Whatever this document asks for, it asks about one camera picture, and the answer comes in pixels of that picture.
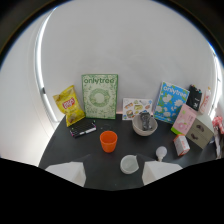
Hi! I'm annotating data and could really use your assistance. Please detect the white light bulb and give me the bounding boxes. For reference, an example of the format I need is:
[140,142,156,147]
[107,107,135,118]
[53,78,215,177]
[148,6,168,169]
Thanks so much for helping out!
[155,145,168,163]

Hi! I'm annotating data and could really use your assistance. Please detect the red and white patterned item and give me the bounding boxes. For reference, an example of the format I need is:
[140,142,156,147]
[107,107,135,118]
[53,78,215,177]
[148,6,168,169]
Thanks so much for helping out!
[211,115,224,160]

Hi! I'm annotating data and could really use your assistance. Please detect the orange and white small box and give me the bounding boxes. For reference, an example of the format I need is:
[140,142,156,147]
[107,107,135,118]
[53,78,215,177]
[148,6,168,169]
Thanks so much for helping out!
[172,133,191,157]

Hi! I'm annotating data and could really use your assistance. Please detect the white bottle with orange label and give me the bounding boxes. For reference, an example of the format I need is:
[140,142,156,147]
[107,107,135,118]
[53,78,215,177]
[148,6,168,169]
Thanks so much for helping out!
[198,86,213,115]

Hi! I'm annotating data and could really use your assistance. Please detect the white plastic cup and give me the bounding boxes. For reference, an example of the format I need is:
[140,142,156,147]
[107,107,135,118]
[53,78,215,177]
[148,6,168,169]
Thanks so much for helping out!
[119,154,140,175]

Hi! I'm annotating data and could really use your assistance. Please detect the yellow chips bag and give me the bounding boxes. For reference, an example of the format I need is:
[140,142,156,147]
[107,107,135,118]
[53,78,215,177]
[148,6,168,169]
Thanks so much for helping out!
[52,84,86,128]

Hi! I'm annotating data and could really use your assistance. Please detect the pink and green box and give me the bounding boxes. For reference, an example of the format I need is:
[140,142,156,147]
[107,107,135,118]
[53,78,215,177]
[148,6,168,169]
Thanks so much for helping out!
[170,103,198,136]

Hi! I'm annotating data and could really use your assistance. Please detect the black pouch with markers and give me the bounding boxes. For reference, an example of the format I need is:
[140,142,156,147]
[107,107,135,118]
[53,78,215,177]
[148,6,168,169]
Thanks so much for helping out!
[185,84,203,112]

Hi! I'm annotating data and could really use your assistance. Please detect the beige drawer box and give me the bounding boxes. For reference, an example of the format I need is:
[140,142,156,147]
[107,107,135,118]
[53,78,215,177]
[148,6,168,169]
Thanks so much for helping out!
[185,114,215,150]

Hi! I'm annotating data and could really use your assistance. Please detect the grey tool in bowl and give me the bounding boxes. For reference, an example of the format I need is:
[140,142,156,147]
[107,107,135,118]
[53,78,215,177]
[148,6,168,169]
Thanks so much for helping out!
[139,111,153,131]

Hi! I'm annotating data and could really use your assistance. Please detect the beige bowl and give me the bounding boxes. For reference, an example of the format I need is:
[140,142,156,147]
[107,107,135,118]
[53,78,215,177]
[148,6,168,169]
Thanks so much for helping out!
[131,114,159,137]

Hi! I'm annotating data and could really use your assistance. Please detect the blue onlytree poster board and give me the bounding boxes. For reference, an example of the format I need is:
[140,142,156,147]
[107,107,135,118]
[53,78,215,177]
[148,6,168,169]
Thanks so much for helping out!
[153,81,191,125]

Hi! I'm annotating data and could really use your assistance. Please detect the green onlytree poster board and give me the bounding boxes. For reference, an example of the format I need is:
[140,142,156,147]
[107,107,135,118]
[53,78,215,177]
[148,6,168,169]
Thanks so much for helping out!
[81,73,119,120]

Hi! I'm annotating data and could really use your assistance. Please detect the food sticker sheet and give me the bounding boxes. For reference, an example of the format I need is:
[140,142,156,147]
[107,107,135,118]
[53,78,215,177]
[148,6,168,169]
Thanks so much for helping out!
[121,97,154,121]

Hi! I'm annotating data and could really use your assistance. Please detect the orange plastic cup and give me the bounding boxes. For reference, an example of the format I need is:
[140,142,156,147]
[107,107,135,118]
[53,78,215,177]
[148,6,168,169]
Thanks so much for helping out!
[99,130,119,154]

